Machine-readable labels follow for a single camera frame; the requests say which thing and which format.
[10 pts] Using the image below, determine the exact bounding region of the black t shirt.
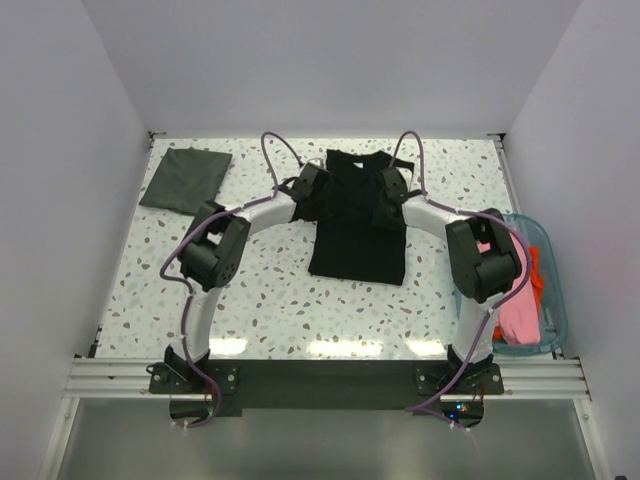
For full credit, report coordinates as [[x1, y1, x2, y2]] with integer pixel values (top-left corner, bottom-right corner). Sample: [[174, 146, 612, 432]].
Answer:
[[293, 149, 414, 286]]

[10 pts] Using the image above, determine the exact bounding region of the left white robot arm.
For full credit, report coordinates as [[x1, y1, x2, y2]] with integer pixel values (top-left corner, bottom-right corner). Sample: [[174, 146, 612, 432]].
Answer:
[[160, 162, 331, 392]]

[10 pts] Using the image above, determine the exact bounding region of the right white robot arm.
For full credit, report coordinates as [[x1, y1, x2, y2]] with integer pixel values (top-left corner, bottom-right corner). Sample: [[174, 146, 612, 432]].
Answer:
[[373, 167, 526, 393]]

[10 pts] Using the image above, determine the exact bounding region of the folded grey t shirt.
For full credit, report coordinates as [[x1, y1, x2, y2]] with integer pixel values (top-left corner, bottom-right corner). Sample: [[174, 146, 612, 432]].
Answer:
[[139, 148, 232, 216]]

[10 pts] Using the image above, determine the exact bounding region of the orange t shirt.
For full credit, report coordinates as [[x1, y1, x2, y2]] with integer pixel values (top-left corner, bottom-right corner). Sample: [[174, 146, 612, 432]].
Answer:
[[492, 245, 546, 341]]

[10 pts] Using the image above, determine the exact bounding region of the pink t shirt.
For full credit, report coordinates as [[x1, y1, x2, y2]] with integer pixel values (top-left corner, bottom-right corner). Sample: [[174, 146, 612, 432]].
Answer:
[[474, 239, 542, 345]]

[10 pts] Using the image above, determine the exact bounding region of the teal plastic basket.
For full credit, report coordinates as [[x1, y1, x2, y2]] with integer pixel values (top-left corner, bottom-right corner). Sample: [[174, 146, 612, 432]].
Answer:
[[452, 212, 571, 357]]

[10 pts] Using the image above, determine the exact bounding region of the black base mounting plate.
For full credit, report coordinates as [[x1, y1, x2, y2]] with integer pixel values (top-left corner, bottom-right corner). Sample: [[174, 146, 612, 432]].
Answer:
[[148, 357, 505, 421]]

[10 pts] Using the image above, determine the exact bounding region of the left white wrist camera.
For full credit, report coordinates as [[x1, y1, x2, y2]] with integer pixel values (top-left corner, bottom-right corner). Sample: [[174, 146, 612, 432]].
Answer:
[[306, 157, 325, 169]]

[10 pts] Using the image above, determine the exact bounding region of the aluminium frame rail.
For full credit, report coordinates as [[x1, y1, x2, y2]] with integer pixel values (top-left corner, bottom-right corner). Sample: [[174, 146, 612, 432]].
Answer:
[[63, 355, 591, 400]]

